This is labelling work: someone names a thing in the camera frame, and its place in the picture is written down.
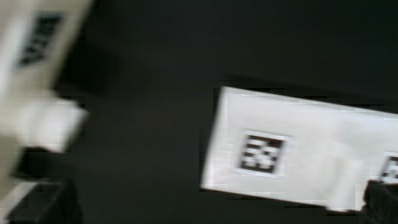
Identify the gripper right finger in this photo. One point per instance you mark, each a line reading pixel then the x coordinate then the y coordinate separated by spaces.
pixel 380 212

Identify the white cabinet box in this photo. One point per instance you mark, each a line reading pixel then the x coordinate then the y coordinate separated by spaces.
pixel 40 117

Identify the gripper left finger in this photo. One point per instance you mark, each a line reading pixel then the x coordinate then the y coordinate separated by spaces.
pixel 49 205

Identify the white door piece with knob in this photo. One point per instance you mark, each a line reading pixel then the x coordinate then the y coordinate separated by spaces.
pixel 300 150

